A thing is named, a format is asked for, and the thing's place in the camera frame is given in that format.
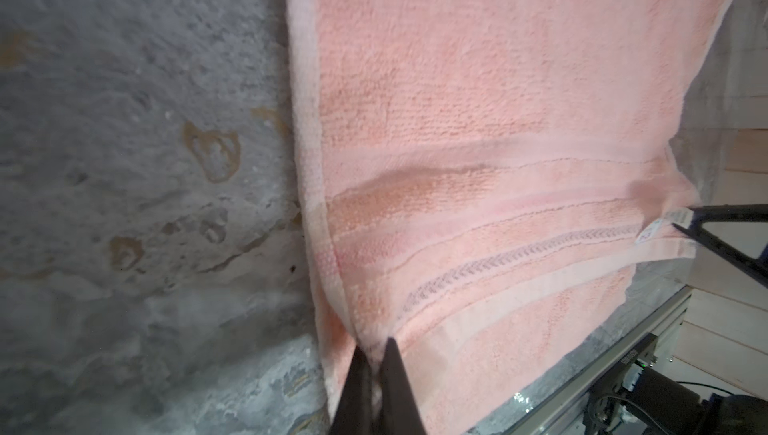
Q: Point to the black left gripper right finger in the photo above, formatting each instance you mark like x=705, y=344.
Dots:
x=399, y=414

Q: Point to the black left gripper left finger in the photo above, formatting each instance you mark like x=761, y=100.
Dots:
x=354, y=414

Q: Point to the pink towel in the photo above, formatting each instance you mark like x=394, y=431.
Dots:
x=477, y=179

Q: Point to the aluminium front rail frame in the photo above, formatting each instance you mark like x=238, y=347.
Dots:
x=557, y=403

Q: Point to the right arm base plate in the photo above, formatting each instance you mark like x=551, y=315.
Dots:
x=664, y=406

